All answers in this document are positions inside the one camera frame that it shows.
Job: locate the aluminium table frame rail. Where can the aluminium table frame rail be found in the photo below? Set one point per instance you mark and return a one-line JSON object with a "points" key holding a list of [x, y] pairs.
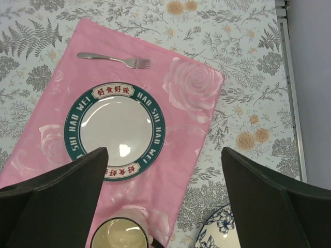
{"points": [[281, 7]]}

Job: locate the floral tablecloth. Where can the floral tablecloth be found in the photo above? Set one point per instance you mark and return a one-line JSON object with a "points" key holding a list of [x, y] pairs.
{"points": [[240, 38]]}

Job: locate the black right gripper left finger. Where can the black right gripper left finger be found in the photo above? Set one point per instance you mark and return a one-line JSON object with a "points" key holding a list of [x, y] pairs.
{"points": [[54, 209]]}

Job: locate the blue floral white plate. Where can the blue floral white plate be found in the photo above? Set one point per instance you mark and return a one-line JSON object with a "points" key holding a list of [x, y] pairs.
{"points": [[219, 230]]}

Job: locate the pink floral placemat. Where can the pink floral placemat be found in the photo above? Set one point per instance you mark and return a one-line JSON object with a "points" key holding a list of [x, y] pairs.
{"points": [[186, 91]]}

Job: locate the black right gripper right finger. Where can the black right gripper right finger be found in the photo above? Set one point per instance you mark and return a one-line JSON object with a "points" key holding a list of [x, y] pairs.
{"points": [[273, 210]]}

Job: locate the silver fork on placemat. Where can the silver fork on placemat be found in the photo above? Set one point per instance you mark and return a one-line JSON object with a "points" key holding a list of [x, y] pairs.
{"points": [[133, 63]]}

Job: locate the cream mug dark rim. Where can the cream mug dark rim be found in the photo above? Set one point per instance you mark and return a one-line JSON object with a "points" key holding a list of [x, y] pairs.
{"points": [[127, 228]]}

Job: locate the green rimmed white plate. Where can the green rimmed white plate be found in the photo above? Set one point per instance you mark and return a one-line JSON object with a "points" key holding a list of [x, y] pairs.
{"points": [[123, 118]]}

